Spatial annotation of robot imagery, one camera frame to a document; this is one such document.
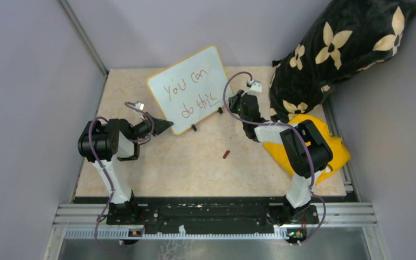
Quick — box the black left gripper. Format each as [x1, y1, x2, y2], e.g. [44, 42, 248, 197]
[131, 112, 174, 142]

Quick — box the red marker cap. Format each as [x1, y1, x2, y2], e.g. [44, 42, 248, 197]
[223, 150, 230, 159]

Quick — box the yellow framed whiteboard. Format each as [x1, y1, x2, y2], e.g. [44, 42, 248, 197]
[147, 45, 233, 135]

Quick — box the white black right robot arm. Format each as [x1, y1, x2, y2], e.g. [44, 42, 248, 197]
[227, 90, 333, 223]

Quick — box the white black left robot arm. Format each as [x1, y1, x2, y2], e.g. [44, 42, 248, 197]
[77, 116, 173, 224]

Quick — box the yellow cloth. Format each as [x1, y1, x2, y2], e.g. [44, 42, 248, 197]
[263, 114, 350, 184]

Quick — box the black floral pillow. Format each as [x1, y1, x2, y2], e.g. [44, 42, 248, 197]
[269, 1, 416, 122]

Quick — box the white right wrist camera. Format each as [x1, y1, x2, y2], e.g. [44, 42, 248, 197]
[245, 80, 263, 95]

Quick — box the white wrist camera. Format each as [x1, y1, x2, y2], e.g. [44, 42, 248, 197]
[245, 80, 263, 95]
[134, 102, 144, 111]

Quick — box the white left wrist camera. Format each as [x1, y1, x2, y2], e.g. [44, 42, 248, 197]
[134, 102, 144, 111]

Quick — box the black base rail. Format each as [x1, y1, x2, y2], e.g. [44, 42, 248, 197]
[74, 197, 320, 235]

